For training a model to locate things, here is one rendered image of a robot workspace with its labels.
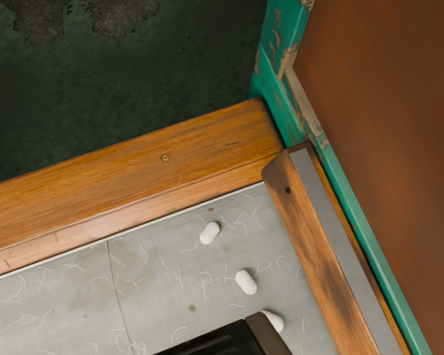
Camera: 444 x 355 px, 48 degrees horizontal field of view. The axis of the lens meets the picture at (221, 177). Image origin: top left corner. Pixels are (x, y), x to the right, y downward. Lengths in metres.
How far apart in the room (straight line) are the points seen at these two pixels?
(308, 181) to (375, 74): 0.18
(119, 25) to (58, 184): 1.11
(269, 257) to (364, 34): 0.34
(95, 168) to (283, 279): 0.30
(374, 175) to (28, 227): 0.44
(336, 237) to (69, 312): 0.35
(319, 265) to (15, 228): 0.39
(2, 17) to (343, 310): 1.53
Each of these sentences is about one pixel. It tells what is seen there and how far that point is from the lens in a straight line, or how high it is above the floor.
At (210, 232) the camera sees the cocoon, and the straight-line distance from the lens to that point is 0.68.
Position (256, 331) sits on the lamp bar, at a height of 1.08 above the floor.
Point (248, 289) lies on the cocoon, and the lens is 0.67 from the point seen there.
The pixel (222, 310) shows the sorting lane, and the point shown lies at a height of 0.74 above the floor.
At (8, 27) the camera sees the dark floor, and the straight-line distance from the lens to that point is 1.84.
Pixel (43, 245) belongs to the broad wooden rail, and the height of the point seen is 0.76.
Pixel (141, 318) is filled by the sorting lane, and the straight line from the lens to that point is 0.68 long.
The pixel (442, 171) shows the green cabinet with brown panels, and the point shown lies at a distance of 0.44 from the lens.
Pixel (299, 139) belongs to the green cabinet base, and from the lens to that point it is 0.66.
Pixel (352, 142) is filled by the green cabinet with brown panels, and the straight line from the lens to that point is 0.56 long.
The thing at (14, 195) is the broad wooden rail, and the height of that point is 0.76.
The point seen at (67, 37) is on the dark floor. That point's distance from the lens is 1.76.
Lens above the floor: 1.42
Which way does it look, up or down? 71 degrees down
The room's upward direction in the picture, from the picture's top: 8 degrees clockwise
